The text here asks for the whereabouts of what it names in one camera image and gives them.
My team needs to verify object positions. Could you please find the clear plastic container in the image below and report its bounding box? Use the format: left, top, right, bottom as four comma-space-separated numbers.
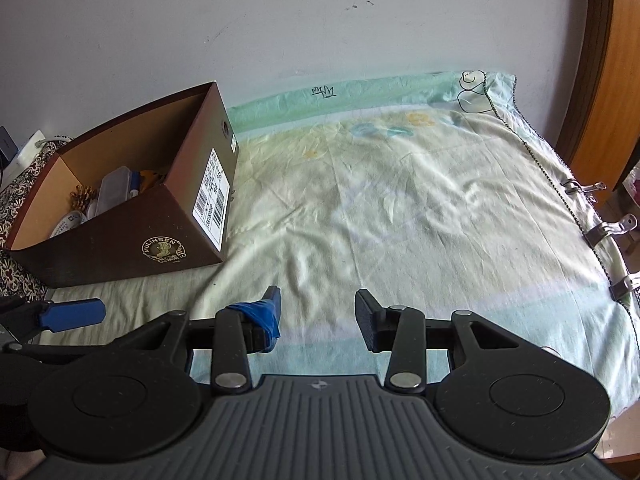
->
96, 166, 131, 214

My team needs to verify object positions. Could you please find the blue white marker pen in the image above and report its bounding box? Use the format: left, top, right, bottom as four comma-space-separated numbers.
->
128, 171, 141, 198

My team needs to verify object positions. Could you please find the floral patterned cloth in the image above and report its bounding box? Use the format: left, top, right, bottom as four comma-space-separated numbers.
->
1, 139, 68, 300

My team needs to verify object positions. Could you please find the light green bed sheet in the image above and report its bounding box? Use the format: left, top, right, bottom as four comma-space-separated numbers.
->
43, 70, 639, 414

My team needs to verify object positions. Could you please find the pine cone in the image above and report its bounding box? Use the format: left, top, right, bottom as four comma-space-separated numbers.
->
70, 185, 99, 212

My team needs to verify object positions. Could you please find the brown cardboard shoe box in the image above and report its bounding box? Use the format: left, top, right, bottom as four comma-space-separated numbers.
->
4, 82, 239, 288

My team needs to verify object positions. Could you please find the black power adapter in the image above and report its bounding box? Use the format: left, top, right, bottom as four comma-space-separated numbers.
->
0, 126, 18, 170

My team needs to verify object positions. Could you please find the white power strip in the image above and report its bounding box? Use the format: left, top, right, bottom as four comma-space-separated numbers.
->
1, 130, 47, 190

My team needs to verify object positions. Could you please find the orange tape measure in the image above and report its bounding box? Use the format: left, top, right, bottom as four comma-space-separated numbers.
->
139, 170, 166, 193

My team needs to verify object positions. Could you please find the wooden bed headboard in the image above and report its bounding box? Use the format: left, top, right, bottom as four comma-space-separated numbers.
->
555, 0, 639, 190

